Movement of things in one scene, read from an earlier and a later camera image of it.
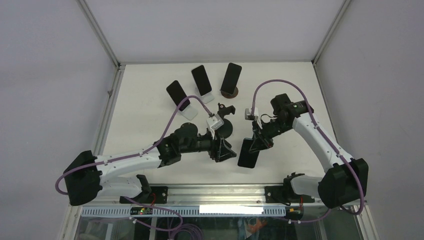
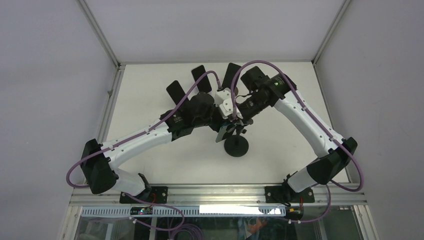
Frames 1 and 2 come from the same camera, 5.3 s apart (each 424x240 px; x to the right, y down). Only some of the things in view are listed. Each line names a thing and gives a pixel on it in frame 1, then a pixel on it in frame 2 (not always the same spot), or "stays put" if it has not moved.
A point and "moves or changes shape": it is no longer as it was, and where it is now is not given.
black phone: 177,93 stays put
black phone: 201,79 stays put
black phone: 247,159 -> 223,130
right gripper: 260,143 -> 245,118
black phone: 231,78 stays put
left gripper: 217,144 -> 221,122
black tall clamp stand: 226,129 moves or changes shape
